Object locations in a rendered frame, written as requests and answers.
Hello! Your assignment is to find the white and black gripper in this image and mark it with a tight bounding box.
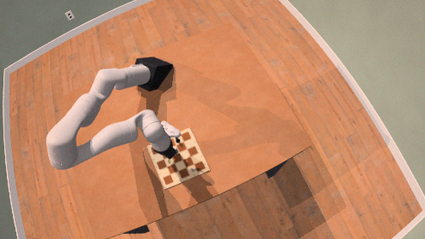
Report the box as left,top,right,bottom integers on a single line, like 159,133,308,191
151,121,182,159

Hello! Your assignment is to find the brown and cream chessboard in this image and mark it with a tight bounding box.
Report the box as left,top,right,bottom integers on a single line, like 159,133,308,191
147,127,210,189

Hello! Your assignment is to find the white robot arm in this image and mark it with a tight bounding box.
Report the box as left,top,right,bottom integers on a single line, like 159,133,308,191
46,64,167,169

